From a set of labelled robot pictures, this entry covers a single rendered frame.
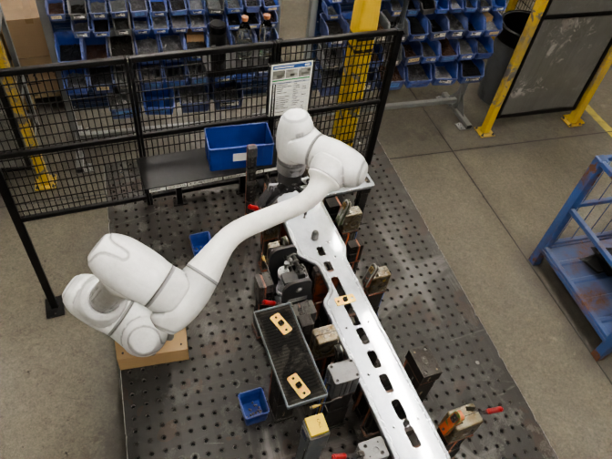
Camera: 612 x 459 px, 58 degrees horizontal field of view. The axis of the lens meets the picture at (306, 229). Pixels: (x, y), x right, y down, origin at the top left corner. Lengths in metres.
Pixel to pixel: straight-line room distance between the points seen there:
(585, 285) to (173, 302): 2.95
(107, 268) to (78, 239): 2.34
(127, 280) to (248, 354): 1.04
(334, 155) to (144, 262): 0.58
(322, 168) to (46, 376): 2.20
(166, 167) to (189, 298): 1.26
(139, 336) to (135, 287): 0.57
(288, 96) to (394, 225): 0.88
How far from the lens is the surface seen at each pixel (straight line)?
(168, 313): 1.49
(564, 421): 3.51
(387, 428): 2.01
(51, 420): 3.18
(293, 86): 2.69
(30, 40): 4.59
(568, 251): 4.06
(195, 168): 2.64
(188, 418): 2.31
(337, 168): 1.51
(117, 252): 1.47
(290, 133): 1.56
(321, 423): 1.79
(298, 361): 1.88
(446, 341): 2.60
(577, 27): 4.87
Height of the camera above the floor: 2.81
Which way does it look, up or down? 48 degrees down
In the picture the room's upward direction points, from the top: 9 degrees clockwise
